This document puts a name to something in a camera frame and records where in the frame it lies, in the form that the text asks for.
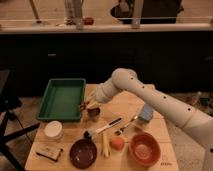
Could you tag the black tripod stand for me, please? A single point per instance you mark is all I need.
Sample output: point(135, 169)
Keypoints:
point(7, 104)

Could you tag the blue sponge block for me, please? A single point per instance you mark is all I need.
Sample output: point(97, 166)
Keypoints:
point(146, 113)

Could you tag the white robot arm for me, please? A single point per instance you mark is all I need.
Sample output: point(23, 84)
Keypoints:
point(197, 124)

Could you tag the metal fork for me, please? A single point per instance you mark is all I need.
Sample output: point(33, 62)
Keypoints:
point(121, 130)

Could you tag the red object on shelf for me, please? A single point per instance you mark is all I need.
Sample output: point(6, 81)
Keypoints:
point(88, 21)

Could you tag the black white brush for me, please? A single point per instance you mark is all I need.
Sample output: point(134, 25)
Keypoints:
point(89, 134)

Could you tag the orange toy fruit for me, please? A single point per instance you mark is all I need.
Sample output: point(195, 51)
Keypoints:
point(117, 143)

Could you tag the dark purple bowl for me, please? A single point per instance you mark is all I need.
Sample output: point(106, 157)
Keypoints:
point(83, 153)

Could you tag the green plastic tray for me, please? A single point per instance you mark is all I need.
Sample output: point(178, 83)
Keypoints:
point(62, 99)

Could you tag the orange bowl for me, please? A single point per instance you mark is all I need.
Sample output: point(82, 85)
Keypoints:
point(144, 149)

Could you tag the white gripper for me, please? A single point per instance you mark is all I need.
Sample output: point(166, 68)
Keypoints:
point(103, 93)

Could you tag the white round container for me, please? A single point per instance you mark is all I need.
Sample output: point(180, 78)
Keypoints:
point(53, 130)

